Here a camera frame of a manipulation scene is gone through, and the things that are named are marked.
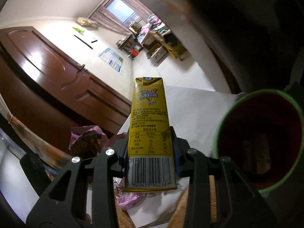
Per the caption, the pink plastic wrapper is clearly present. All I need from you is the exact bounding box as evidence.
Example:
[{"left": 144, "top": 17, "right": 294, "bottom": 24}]
[{"left": 115, "top": 190, "right": 143, "bottom": 211}]

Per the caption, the white table cloth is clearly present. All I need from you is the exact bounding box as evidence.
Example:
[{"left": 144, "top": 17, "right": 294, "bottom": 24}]
[{"left": 114, "top": 85, "right": 238, "bottom": 228}]

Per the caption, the green-rimmed red bin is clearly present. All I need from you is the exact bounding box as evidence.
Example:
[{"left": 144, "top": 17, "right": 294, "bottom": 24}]
[{"left": 212, "top": 88, "right": 304, "bottom": 193}]

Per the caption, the black patterned object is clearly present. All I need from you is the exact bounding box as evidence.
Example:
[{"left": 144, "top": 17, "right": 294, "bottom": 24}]
[{"left": 19, "top": 152, "right": 52, "bottom": 197}]

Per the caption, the pile of clothes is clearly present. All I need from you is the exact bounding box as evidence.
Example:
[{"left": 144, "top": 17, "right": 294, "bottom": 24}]
[{"left": 139, "top": 14, "right": 167, "bottom": 44}]

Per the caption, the person's dark clothing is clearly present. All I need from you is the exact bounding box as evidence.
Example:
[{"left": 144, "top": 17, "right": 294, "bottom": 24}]
[{"left": 164, "top": 0, "right": 304, "bottom": 95}]

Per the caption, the patterned curtain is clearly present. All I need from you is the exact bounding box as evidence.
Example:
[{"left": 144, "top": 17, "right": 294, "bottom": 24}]
[{"left": 89, "top": 0, "right": 154, "bottom": 33}]

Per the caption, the brown wooden door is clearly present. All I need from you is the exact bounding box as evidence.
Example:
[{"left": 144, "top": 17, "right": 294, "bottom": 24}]
[{"left": 0, "top": 26, "right": 132, "bottom": 148}]

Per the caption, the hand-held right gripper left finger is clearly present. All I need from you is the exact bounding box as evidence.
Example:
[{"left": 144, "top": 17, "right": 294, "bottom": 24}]
[{"left": 26, "top": 131, "right": 130, "bottom": 228}]

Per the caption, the beige wall box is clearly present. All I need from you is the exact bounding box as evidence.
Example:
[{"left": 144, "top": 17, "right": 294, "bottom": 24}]
[{"left": 76, "top": 17, "right": 99, "bottom": 29}]

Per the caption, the colourful wall poster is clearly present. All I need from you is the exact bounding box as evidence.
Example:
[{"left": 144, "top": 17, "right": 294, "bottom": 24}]
[{"left": 97, "top": 48, "right": 125, "bottom": 73}]

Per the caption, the yellow drink carton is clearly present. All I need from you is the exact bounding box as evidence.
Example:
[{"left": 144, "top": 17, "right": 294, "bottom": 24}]
[{"left": 124, "top": 77, "right": 177, "bottom": 193}]

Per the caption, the pink and brown wrapper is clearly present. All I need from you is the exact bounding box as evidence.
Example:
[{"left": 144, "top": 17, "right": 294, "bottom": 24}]
[{"left": 69, "top": 125, "right": 106, "bottom": 160}]

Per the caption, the window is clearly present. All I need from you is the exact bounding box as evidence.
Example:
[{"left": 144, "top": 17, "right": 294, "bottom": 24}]
[{"left": 106, "top": 0, "right": 136, "bottom": 25}]

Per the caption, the yellow cardboard box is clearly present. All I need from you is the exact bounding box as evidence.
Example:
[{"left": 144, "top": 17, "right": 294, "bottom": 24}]
[{"left": 166, "top": 40, "right": 188, "bottom": 61}]

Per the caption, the white-sided cardboard box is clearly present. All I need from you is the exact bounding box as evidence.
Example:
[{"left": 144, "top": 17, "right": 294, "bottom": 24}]
[{"left": 146, "top": 43, "right": 170, "bottom": 66}]

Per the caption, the black wall rod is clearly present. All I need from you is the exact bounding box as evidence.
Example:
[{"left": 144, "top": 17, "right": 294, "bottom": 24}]
[{"left": 72, "top": 35, "right": 94, "bottom": 50}]

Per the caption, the dark shelf unit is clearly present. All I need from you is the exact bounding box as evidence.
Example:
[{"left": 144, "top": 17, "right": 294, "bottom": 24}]
[{"left": 116, "top": 34, "right": 143, "bottom": 55}]

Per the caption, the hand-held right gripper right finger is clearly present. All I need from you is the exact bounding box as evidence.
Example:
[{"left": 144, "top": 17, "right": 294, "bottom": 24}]
[{"left": 170, "top": 126, "right": 279, "bottom": 228}]

